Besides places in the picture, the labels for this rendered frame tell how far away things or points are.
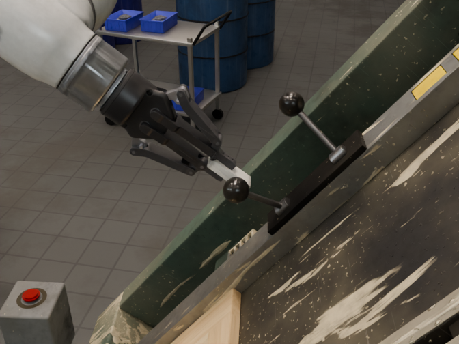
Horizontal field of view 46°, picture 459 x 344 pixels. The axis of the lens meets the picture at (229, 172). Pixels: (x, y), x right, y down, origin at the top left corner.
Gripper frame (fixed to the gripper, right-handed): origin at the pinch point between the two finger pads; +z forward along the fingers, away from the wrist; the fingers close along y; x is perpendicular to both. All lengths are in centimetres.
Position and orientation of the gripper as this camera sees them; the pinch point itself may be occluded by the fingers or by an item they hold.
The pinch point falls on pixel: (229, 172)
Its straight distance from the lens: 79.4
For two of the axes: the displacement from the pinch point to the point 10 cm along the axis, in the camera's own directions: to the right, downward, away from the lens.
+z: 7.8, 5.6, 2.8
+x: -0.6, 5.1, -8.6
